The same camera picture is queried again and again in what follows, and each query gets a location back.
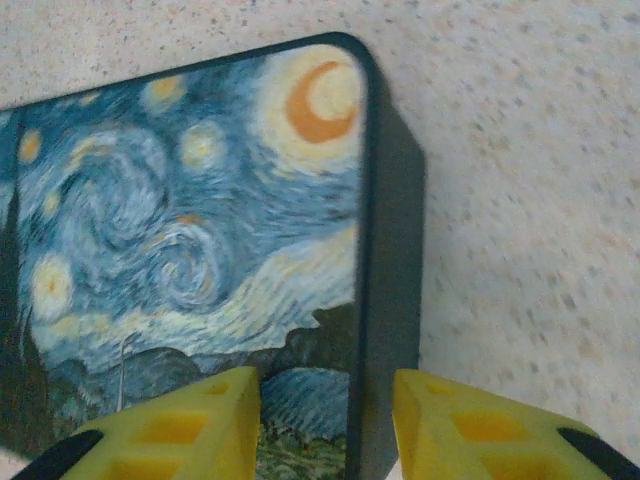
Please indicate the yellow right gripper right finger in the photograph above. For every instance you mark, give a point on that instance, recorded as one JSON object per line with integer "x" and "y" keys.
{"x": 450, "y": 440}

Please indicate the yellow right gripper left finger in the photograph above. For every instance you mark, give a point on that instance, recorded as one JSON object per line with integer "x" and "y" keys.
{"x": 210, "y": 425}

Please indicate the starry night printed tin box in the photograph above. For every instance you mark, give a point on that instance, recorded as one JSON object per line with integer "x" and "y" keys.
{"x": 200, "y": 225}

